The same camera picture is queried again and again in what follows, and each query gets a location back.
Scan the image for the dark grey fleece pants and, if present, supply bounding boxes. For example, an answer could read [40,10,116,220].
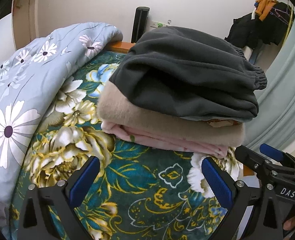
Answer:
[110,27,267,122]

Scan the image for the hanging dark clothes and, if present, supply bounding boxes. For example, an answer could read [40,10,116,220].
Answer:
[224,0,295,49]

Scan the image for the person right hand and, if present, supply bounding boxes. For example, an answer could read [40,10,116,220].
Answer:
[283,216,295,240]

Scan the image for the green curtain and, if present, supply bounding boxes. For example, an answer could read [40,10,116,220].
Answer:
[244,20,295,151]

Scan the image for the teal floral bed blanket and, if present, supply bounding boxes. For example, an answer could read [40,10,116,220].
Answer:
[8,49,245,240]

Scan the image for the beige folded blanket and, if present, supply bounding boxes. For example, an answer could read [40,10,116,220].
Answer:
[97,81,245,147]

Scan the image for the pink folded garment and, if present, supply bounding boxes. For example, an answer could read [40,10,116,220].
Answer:
[101,120,236,159]

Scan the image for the light blue floral duvet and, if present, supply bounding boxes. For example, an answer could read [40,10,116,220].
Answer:
[0,22,124,205]

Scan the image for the wooden bed footboard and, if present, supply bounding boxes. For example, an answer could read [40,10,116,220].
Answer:
[104,41,135,54]

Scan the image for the wall power outlet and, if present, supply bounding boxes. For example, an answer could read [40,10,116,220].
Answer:
[150,21,169,28]

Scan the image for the black speaker by wall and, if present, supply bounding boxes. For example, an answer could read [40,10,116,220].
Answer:
[131,7,150,43]

